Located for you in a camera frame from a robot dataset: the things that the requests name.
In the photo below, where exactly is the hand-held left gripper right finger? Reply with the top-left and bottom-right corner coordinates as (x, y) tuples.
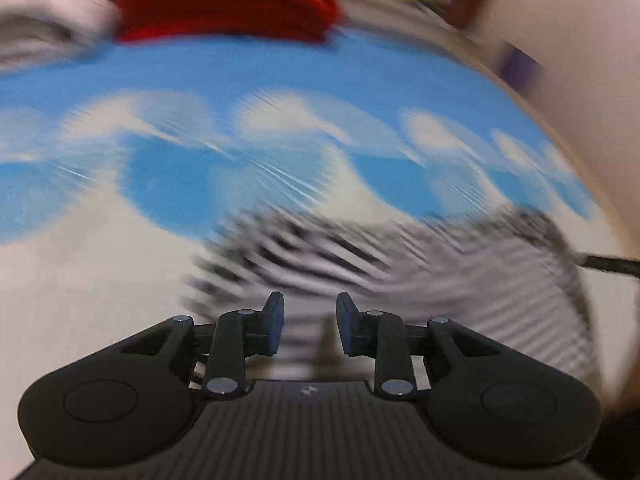
(336, 292), (507, 401)

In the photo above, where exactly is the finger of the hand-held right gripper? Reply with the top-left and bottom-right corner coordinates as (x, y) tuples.
(575, 252), (640, 278)

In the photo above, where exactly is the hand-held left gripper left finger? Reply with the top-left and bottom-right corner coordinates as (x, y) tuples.
(117, 291), (286, 401)

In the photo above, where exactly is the striped white small hoodie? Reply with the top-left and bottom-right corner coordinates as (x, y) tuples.
(182, 204), (603, 391)

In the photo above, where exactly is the blue white patterned blanket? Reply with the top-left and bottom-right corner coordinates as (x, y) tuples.
(0, 27), (623, 411)

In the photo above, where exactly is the purple box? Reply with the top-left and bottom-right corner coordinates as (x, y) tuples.
(500, 45), (546, 98)

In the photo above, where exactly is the red folded blanket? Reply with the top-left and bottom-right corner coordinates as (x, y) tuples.
(114, 0), (346, 46)

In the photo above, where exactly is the white folded quilt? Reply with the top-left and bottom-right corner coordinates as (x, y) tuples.
(0, 0), (126, 73)

